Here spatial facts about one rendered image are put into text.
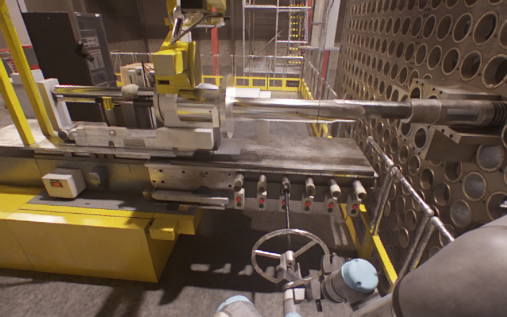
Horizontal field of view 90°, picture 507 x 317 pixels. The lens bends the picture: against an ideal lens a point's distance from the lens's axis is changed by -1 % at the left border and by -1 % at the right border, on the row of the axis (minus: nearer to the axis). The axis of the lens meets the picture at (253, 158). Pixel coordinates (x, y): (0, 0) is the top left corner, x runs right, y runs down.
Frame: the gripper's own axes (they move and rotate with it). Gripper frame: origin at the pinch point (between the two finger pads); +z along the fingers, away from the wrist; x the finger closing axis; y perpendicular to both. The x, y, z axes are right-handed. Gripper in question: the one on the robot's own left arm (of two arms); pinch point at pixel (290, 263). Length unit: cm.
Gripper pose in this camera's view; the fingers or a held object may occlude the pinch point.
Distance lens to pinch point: 135.4
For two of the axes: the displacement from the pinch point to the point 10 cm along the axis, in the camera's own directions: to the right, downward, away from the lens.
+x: 7.6, 6.0, 2.5
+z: 0.8, -4.7, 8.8
